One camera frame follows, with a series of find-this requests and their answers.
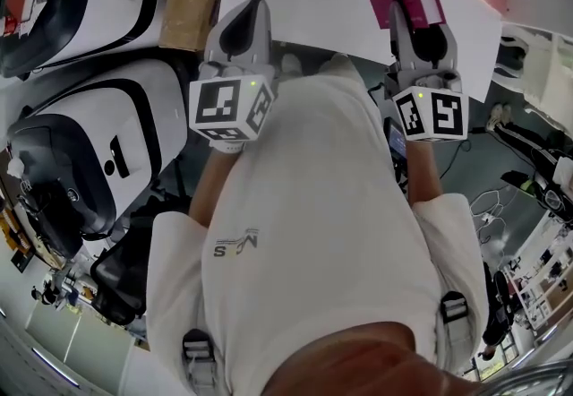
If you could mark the person's white shirt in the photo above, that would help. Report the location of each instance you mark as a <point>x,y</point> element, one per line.
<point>313,215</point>

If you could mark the black office chair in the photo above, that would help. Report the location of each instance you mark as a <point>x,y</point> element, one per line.
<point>121,269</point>

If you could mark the black bag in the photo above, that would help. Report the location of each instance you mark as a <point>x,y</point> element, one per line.
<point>53,219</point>

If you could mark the person's left white shoe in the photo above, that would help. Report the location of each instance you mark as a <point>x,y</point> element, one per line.
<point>292,63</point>

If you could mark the black tablet device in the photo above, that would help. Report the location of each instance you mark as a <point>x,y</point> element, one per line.
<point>396,139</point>

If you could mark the person's left forearm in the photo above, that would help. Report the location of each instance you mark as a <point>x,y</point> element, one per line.
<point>210,188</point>

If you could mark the person's white trousers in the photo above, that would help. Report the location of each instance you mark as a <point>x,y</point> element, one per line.
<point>338,65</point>

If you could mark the white case with black trim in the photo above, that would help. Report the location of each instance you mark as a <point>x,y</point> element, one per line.
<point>147,107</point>
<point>89,4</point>

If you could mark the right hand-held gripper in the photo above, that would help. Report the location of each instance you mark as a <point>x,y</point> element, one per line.
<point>445,116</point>

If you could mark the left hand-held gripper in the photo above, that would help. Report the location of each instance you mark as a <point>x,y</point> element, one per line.
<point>215,103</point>

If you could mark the person's right forearm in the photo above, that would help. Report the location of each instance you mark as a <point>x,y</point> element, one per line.
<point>423,170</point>

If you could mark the white wooden chair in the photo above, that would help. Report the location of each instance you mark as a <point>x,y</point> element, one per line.
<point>550,85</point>

